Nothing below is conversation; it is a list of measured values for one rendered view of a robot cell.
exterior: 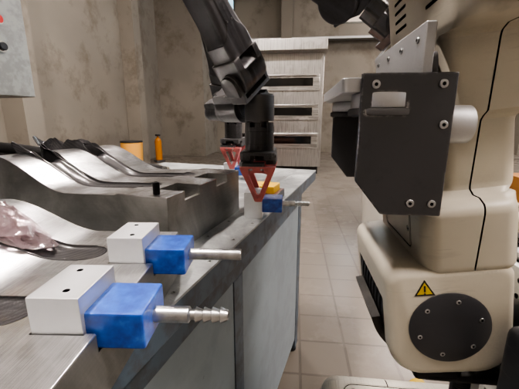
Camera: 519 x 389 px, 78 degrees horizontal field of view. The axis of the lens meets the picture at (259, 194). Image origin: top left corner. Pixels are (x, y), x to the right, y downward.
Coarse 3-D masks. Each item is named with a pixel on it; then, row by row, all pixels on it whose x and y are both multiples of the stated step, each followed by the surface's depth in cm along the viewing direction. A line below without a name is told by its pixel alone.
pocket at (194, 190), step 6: (168, 186) 52; (174, 186) 54; (180, 186) 54; (186, 186) 54; (192, 186) 53; (198, 186) 53; (186, 192) 54; (192, 192) 54; (198, 192) 53; (186, 198) 50
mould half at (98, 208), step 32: (0, 160) 53; (32, 160) 56; (96, 160) 66; (128, 160) 72; (0, 192) 55; (32, 192) 52; (64, 192) 50; (96, 192) 49; (128, 192) 47; (160, 192) 47; (224, 192) 62; (96, 224) 49; (160, 224) 45; (192, 224) 51
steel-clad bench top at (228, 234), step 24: (192, 168) 129; (216, 168) 129; (240, 192) 87; (288, 192) 87; (240, 216) 66; (264, 216) 66; (216, 240) 53; (240, 240) 53; (192, 264) 44; (216, 264) 45
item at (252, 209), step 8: (248, 192) 63; (256, 192) 63; (248, 200) 63; (264, 200) 63; (272, 200) 63; (280, 200) 63; (248, 208) 64; (256, 208) 64; (264, 208) 64; (272, 208) 64; (280, 208) 63; (248, 216) 64; (256, 216) 64
